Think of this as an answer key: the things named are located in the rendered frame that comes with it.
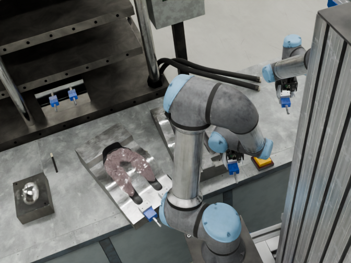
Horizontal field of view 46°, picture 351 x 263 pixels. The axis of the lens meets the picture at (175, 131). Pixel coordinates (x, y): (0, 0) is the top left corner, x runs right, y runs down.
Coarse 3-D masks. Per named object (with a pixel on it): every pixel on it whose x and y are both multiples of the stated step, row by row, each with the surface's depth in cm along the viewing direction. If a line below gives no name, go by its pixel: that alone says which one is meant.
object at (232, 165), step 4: (228, 160) 178; (232, 160) 177; (236, 160) 177; (228, 164) 178; (232, 164) 177; (236, 164) 177; (228, 168) 177; (232, 168) 176; (236, 168) 176; (232, 172) 176; (236, 172) 176; (236, 176) 174; (236, 180) 173
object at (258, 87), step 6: (198, 72) 226; (204, 72) 226; (210, 78) 227; (216, 78) 226; (222, 78) 225; (228, 78) 226; (234, 84) 226; (240, 84) 225; (246, 84) 225; (252, 84) 225; (258, 90) 225
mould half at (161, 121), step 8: (152, 112) 216; (160, 112) 215; (160, 120) 201; (160, 128) 202; (168, 128) 199; (208, 128) 200; (168, 136) 198; (208, 136) 198; (168, 144) 197; (208, 152) 190; (216, 152) 190; (208, 160) 187; (208, 168) 185; (216, 168) 187; (224, 168) 190; (200, 176) 187; (208, 176) 190
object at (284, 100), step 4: (284, 92) 201; (288, 92) 201; (280, 96) 200; (284, 96) 200; (288, 96) 200; (280, 100) 201; (284, 100) 200; (288, 100) 199; (284, 104) 199; (288, 104) 199; (288, 112) 195
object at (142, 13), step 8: (136, 0) 198; (144, 0) 200; (136, 8) 202; (144, 8) 202; (144, 16) 205; (144, 24) 208; (144, 32) 212; (144, 40) 216; (152, 40) 218; (144, 48) 221; (152, 48) 221; (152, 56) 224; (152, 64) 228; (152, 72) 232; (152, 80) 237; (160, 80) 237
